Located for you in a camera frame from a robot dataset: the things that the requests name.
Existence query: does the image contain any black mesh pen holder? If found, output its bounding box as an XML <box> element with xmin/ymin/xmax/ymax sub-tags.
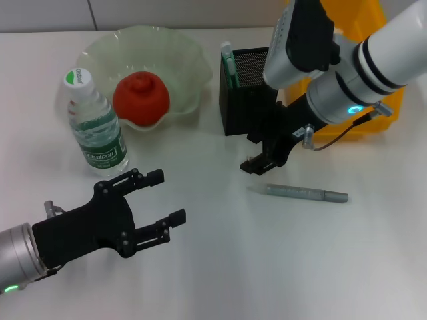
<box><xmin>219</xmin><ymin>46</ymin><xmax>282</xmax><ymax>137</ymax></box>

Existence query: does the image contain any green utility knife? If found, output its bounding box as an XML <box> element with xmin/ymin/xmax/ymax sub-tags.
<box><xmin>220</xmin><ymin>41</ymin><xmax>239</xmax><ymax>90</ymax></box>

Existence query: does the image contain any clear water bottle green label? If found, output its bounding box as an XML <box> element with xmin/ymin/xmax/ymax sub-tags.
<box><xmin>62</xmin><ymin>67</ymin><xmax>130</xmax><ymax>177</ymax></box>

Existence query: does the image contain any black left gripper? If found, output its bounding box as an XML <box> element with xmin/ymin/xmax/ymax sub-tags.
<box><xmin>31</xmin><ymin>168</ymin><xmax>187</xmax><ymax>271</ymax></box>

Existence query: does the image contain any red-orange fruit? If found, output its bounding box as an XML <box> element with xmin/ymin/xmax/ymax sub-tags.
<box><xmin>112</xmin><ymin>71</ymin><xmax>172</xmax><ymax>127</ymax></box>

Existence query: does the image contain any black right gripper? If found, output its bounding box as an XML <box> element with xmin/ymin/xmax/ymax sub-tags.
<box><xmin>239</xmin><ymin>95</ymin><xmax>327</xmax><ymax>177</ymax></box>

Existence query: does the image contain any right arm cable with plug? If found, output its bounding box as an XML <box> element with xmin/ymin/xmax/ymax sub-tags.
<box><xmin>301</xmin><ymin>101</ymin><xmax>394</xmax><ymax>151</ymax></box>

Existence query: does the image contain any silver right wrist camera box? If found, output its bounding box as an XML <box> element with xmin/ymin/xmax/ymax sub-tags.
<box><xmin>262</xmin><ymin>0</ymin><xmax>342</xmax><ymax>91</ymax></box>

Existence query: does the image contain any grey marker pen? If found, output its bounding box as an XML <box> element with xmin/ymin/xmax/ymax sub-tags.
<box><xmin>246</xmin><ymin>182</ymin><xmax>350</xmax><ymax>205</ymax></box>

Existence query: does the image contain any wavy green glass fruit plate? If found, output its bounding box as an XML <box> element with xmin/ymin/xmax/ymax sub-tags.
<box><xmin>77</xmin><ymin>25</ymin><xmax>215</xmax><ymax>133</ymax></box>

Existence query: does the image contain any left arm cable with plug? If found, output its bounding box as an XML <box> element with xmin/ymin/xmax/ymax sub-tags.
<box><xmin>43</xmin><ymin>199</ymin><xmax>69</xmax><ymax>220</ymax></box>

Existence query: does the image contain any arm cable with plug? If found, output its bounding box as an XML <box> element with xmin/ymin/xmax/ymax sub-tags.
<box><xmin>301</xmin><ymin>101</ymin><xmax>394</xmax><ymax>151</ymax></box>
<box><xmin>43</xmin><ymin>199</ymin><xmax>69</xmax><ymax>220</ymax></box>

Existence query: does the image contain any yellow plastic bin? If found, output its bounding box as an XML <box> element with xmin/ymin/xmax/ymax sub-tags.
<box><xmin>283</xmin><ymin>0</ymin><xmax>405</xmax><ymax>143</ymax></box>

